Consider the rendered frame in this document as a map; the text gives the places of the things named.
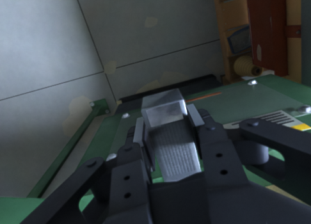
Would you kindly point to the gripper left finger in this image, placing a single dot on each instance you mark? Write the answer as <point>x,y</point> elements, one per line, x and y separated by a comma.
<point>126,166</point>

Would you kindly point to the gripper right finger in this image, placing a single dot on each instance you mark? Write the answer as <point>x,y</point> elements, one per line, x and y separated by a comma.
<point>218,146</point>

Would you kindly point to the silver cover bolt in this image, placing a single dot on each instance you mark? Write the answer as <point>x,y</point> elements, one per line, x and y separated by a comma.
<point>305,109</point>
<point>125,115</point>
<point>252,82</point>
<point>111,157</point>

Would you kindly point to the clear guard cover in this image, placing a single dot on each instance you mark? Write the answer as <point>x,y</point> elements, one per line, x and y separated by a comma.
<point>243,100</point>

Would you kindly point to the grey slotted scale plate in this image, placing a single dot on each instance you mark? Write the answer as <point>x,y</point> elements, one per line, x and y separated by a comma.
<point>279,118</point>

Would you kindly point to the yellow ribbed spool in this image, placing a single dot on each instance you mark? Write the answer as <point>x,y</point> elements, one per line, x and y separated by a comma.
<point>244,65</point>

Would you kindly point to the yellow label plate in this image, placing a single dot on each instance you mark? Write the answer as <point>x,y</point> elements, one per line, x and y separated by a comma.
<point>301,127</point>

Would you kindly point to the wooden shelf unit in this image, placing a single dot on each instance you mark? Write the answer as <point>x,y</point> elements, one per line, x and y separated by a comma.
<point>222,39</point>

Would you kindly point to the blue framed tray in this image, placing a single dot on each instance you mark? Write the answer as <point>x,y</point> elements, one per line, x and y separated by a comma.
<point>239,39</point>

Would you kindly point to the red cabinet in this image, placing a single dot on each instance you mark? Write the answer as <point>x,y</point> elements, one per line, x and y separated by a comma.
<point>267,27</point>

